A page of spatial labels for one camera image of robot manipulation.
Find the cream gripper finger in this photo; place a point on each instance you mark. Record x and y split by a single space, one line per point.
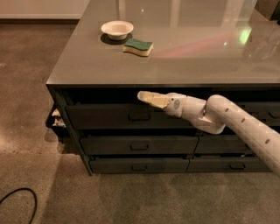
154 99

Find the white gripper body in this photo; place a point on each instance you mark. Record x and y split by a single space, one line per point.
176 104

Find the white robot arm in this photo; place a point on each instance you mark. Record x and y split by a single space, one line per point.
216 113

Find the green and yellow sponge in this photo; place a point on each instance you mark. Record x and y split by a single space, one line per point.
138 47

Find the white paper bowl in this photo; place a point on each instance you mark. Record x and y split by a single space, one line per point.
117 30

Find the black bin with trash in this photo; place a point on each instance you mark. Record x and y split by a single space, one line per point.
55 123

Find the grey drawer cabinet frame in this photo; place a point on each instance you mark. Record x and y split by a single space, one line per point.
200 48

